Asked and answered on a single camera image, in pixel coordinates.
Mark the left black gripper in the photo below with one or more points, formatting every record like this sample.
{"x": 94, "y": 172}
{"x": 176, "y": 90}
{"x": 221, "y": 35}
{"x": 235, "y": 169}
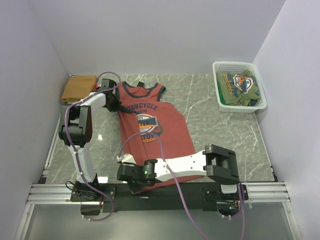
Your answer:
{"x": 116, "y": 106}

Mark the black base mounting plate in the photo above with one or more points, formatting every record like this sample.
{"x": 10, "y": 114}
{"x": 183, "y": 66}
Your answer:
{"x": 197, "y": 195}

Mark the white plastic laundry basket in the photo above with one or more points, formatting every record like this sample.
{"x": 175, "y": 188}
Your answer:
{"x": 238, "y": 67}

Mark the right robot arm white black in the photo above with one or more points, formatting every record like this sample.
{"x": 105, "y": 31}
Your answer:
{"x": 215, "y": 162}

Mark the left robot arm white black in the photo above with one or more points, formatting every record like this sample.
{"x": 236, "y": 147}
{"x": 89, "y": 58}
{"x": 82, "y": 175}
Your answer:
{"x": 76, "y": 129}

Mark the red tank top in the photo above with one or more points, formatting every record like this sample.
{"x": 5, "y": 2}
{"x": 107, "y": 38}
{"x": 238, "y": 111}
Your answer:
{"x": 151, "y": 128}

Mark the tan ribbed tank top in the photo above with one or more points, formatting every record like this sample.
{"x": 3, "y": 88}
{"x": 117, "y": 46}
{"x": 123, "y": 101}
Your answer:
{"x": 78, "y": 87}

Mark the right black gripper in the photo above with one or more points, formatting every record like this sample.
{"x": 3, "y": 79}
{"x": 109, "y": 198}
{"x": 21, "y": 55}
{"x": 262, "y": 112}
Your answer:
{"x": 135, "y": 189}

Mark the green garment in basket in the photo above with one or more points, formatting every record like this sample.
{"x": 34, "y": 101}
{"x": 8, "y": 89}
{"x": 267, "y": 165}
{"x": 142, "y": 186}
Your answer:
{"x": 238, "y": 89}

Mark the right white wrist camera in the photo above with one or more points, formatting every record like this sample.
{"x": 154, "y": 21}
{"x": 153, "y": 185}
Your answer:
{"x": 126, "y": 159}

